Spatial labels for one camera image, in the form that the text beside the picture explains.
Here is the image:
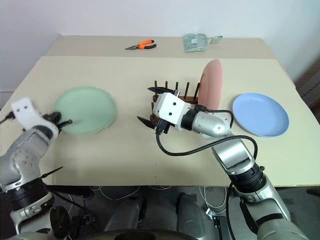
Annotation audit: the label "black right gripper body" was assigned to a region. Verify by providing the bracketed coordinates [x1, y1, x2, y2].
[154, 118, 174, 136]

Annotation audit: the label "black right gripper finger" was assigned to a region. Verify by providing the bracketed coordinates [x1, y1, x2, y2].
[147, 86, 176, 95]
[136, 115, 158, 131]

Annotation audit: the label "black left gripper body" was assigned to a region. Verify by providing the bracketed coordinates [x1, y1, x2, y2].
[42, 112, 63, 130]

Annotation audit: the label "green plate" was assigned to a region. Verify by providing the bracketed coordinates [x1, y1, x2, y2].
[53, 86, 118, 136]

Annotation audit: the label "wooden dish rack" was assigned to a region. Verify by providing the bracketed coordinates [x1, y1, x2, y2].
[148, 80, 201, 126]

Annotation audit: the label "orange black pliers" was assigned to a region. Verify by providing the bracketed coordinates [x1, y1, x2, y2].
[124, 39, 158, 51]

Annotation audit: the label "black zip tie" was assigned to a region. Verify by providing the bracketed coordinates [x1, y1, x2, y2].
[39, 166, 64, 180]

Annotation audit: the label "pink plate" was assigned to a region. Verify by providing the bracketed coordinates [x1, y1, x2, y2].
[196, 58, 224, 111]

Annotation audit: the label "clear plastic bag with parts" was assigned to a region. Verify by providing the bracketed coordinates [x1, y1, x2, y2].
[182, 33, 224, 54]

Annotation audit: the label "dark rounded robot leg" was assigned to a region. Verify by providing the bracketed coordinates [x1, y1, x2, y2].
[175, 192, 209, 234]
[104, 194, 147, 233]

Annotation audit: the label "blue plate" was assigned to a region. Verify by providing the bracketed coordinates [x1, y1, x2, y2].
[232, 92, 290, 138]

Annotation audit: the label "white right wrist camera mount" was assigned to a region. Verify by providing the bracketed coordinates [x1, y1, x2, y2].
[152, 92, 192, 131]

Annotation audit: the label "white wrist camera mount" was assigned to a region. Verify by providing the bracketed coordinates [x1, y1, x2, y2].
[11, 97, 60, 134]
[152, 92, 192, 131]

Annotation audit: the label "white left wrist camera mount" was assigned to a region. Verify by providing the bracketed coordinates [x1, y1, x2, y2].
[11, 97, 60, 134]

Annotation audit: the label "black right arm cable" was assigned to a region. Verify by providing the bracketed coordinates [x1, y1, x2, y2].
[155, 104, 259, 240]

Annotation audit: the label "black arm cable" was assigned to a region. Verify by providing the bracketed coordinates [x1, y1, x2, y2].
[0, 111, 15, 124]
[155, 104, 259, 240]

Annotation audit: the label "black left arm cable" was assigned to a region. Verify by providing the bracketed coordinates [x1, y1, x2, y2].
[0, 111, 15, 124]

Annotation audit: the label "white floor cables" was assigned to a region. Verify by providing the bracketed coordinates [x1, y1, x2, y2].
[90, 185, 236, 214]

